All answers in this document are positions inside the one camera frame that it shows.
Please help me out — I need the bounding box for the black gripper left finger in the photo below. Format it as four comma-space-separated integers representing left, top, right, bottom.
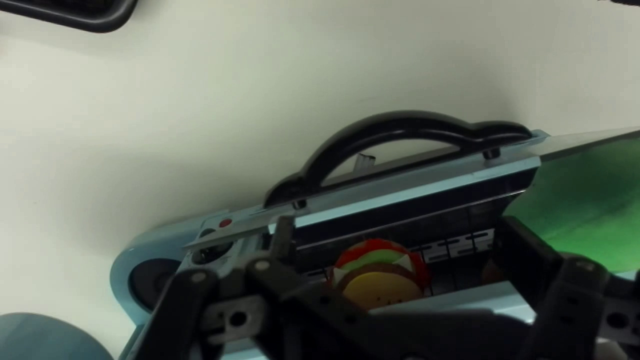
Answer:
269, 216, 296, 264

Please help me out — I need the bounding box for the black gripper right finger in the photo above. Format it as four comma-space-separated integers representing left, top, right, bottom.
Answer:
493, 216, 561, 300

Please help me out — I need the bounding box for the green toy object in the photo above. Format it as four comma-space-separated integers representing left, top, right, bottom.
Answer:
505, 133, 640, 272

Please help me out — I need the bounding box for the black tray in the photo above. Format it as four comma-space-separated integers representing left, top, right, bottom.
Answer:
0, 0, 138, 32

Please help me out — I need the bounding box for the toy burger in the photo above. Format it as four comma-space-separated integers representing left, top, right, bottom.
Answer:
330, 238, 431, 310

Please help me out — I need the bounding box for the dark teal round object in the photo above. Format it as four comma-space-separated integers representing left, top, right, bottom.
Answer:
0, 312, 113, 360

